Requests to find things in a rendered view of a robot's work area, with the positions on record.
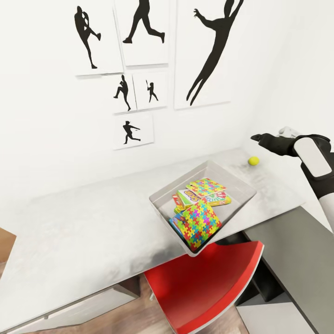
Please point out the toy box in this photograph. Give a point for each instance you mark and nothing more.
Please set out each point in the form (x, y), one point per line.
(240, 193)

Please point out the board game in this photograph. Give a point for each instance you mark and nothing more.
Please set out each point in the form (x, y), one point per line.
(176, 210)
(186, 198)
(173, 223)

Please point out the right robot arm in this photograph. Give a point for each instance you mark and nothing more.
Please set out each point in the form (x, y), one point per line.
(317, 162)

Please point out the tennis ball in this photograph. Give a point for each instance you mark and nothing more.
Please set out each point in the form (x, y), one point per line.
(254, 160)

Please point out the desk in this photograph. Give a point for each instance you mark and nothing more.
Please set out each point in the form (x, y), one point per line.
(78, 252)

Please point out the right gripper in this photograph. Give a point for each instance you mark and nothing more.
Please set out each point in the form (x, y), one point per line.
(269, 142)

